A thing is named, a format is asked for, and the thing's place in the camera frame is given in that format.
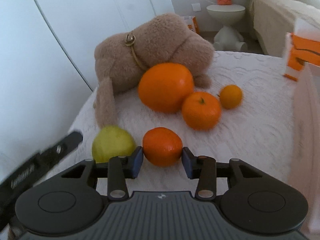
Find green pear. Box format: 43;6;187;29
92;126;136;163

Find mandarin with green stem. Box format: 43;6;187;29
181;92;222;131

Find small round kumquat orange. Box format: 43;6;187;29
219;85;242;109

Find large orange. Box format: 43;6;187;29
138;63;194;113

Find white lace tablecloth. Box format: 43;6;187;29
61;51;297;193

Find brown plush dog toy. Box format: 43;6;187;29
93;13;214;128

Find white round side table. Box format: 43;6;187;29
207;4;247;51

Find orange white paper bag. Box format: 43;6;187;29
181;16;200;35

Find orange tissue box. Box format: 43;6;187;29
283;18;319;81

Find beige upholstered bed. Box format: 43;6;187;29
248;0;319;57

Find lower white wall socket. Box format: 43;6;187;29
191;3;201;12

